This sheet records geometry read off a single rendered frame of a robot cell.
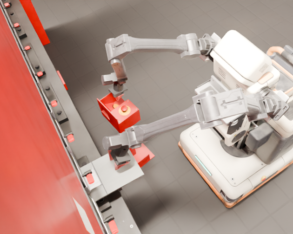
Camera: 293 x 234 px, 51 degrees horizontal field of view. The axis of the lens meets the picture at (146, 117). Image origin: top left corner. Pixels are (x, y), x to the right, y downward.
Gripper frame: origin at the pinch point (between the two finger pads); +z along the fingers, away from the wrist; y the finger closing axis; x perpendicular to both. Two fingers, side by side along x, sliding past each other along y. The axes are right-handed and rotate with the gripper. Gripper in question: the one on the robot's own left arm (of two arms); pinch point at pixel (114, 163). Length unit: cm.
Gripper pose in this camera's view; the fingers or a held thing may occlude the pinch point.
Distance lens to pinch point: 140.8
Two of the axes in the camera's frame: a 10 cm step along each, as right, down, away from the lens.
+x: 8.0, -1.3, 5.8
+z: -3.5, 6.8, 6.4
